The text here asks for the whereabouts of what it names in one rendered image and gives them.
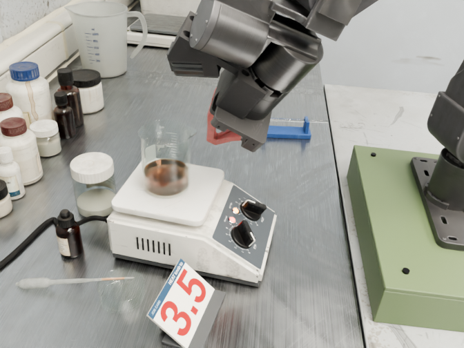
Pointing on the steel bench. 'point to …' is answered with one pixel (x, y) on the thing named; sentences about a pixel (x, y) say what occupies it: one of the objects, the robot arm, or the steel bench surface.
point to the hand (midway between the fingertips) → (213, 138)
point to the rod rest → (290, 132)
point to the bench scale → (156, 30)
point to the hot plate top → (201, 198)
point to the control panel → (263, 228)
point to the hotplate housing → (183, 244)
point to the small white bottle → (11, 173)
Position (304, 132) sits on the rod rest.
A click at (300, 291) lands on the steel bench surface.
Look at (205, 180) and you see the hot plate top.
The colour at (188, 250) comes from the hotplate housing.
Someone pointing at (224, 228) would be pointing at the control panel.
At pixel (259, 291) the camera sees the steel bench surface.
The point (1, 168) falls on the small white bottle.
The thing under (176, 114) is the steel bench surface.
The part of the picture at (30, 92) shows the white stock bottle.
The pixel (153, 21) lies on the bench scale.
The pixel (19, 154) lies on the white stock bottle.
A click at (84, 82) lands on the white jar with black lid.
